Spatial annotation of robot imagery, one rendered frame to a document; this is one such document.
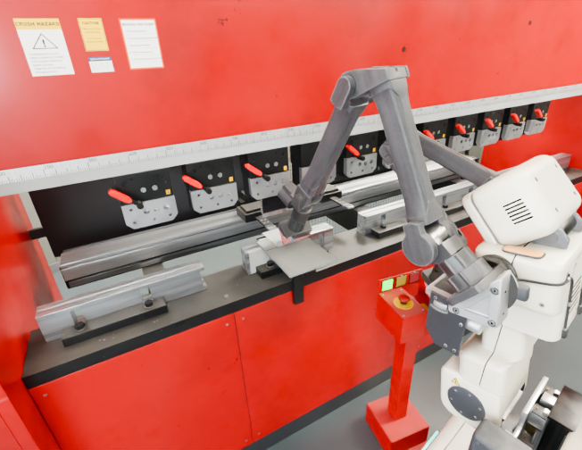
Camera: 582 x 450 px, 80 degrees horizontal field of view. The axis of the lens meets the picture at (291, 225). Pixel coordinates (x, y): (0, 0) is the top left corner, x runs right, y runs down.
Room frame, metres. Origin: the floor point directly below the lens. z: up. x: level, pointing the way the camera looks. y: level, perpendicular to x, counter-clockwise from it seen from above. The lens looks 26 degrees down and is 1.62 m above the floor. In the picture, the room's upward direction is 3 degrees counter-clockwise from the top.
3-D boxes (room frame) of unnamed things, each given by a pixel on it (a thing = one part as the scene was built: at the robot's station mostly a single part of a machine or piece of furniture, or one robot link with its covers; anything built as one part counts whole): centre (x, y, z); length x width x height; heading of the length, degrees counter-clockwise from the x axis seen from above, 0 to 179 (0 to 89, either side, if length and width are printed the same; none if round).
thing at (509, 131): (1.82, -1.16, 1.26); 0.15 x 0.09 x 0.17; 118
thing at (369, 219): (1.77, -1.06, 0.92); 1.68 x 0.06 x 0.10; 118
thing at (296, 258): (1.06, -0.01, 1.00); 0.26 x 0.18 x 0.01; 28
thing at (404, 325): (1.03, -0.44, 0.75); 0.20 x 0.16 x 0.18; 109
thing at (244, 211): (1.34, 0.13, 1.01); 0.26 x 0.12 x 0.05; 28
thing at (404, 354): (1.03, -0.44, 0.39); 0.06 x 0.06 x 0.54; 19
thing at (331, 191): (1.51, -0.21, 1.01); 0.26 x 0.12 x 0.05; 28
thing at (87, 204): (1.53, 0.50, 1.12); 1.13 x 0.02 x 0.44; 118
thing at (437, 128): (1.54, -0.63, 1.26); 0.15 x 0.09 x 0.17; 118
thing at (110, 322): (0.86, 0.57, 0.89); 0.30 x 0.05 x 0.03; 118
